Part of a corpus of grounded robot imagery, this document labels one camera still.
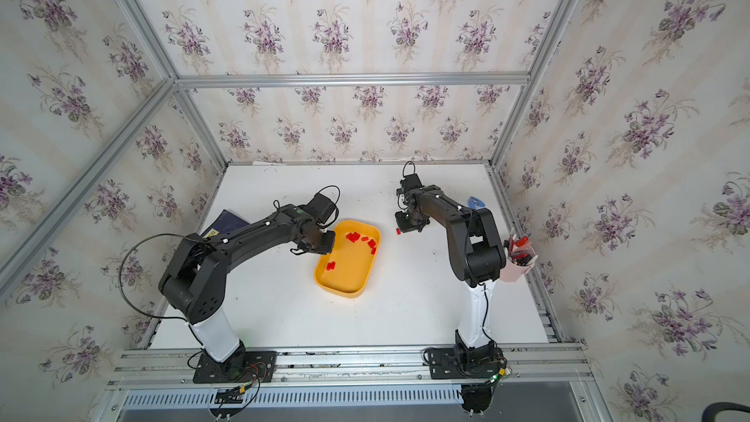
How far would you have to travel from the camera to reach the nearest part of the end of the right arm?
0.87 m

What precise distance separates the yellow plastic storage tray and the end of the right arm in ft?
0.30

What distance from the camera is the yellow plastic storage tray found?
84 centimetres
